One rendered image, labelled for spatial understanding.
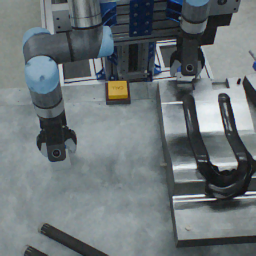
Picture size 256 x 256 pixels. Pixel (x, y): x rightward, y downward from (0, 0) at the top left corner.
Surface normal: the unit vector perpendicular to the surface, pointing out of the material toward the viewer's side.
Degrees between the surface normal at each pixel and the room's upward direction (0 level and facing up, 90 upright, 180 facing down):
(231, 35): 0
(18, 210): 0
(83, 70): 0
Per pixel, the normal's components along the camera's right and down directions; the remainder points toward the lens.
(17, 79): 0.01, -0.55
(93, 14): 0.60, 0.32
